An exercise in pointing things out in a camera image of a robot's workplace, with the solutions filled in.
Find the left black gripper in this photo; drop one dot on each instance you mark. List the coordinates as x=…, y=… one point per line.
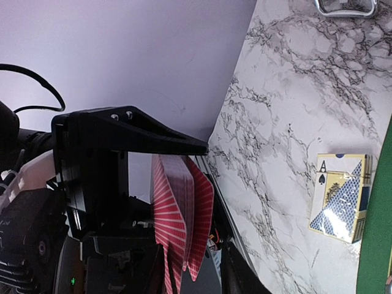
x=90, y=156

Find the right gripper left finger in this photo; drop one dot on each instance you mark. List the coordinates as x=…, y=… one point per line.
x=151, y=271

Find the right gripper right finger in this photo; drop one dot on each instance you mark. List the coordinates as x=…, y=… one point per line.
x=237, y=276

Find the pink playing card deck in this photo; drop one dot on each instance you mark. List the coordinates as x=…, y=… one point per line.
x=183, y=199

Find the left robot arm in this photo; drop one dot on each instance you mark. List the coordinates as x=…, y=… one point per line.
x=38, y=252

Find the blue gold card box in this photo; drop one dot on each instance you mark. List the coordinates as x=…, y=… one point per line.
x=341, y=195

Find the green round poker mat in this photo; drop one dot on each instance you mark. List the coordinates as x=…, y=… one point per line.
x=374, y=271

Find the aluminium poker chip case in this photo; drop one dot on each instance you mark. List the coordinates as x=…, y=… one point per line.
x=347, y=9

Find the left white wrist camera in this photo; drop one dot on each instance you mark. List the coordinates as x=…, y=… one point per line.
x=32, y=175

